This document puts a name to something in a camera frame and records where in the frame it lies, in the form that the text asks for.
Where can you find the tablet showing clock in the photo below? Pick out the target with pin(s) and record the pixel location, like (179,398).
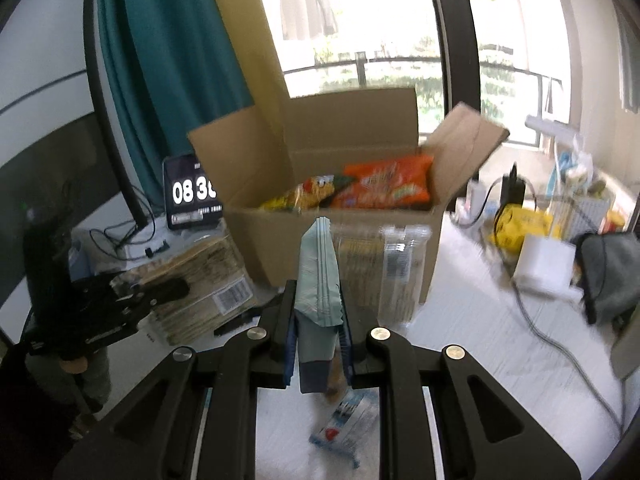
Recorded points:
(190,200)

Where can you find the white power adapter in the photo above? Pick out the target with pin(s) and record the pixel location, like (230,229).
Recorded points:
(545,268)

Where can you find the brown cardboard box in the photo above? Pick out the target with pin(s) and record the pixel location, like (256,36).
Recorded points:
(355,157)

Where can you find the orange snack bag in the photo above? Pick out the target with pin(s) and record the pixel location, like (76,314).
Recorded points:
(399,183)

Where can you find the white desk lamp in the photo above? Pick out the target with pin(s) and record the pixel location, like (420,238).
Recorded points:
(572,171)

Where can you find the yellow plastic bag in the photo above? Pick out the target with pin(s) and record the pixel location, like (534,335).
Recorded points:
(513,223)

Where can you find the teal green snack pouch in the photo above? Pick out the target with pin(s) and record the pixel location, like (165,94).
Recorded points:
(318,306)

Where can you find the flat barcode cracker pack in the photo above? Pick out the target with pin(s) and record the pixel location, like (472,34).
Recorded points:
(220,288)

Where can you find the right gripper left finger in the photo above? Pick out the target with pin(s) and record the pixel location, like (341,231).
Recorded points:
(194,415)

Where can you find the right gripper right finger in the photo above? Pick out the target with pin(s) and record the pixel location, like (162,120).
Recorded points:
(442,409)

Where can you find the black balcony railing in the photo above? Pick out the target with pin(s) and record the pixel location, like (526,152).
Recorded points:
(508,93)

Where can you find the clear wrapped cracker pack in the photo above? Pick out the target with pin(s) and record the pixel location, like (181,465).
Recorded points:
(381,268)

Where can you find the grey cloth pouch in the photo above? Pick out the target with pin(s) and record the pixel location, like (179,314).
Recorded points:
(609,264)

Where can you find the black sliding door frame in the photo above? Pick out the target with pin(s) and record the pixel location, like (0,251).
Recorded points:
(458,53)

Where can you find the large yellow chip bag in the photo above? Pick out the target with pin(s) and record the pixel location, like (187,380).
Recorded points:
(310,194)

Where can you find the teal curtain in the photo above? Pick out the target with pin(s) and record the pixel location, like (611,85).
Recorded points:
(171,68)

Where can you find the small blue white packet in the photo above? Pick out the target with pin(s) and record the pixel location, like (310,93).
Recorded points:
(350,424)

